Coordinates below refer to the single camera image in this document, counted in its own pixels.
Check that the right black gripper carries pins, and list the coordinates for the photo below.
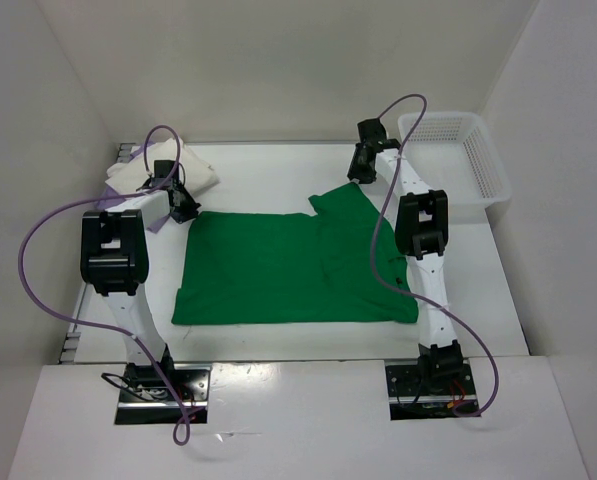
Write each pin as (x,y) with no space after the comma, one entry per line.
(356,173)

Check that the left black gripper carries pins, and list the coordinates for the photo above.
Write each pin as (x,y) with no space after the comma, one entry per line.
(190,210)

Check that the white t shirt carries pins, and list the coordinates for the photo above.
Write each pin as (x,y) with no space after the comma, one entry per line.
(198,172)

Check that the purple t shirt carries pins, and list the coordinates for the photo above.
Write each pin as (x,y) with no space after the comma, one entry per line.
(154,206)

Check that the green t shirt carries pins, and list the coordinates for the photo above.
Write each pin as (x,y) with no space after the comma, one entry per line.
(246,268)

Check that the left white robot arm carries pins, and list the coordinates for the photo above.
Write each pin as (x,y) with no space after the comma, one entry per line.
(115,261)

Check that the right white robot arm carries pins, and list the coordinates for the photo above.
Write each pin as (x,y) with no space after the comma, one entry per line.
(421,235)

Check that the white plastic laundry basket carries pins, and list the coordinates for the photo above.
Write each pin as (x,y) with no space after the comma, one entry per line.
(453,151)

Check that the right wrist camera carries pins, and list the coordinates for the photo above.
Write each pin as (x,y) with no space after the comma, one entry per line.
(371,131)

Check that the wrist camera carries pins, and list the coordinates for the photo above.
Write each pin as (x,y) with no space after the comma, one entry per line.
(165,174)
(371,131)

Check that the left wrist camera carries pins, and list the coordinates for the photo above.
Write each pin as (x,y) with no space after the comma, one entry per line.
(165,174)

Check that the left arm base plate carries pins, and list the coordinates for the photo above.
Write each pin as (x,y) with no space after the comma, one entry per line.
(145,400)

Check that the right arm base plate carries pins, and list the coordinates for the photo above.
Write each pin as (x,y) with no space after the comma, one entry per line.
(411,398)

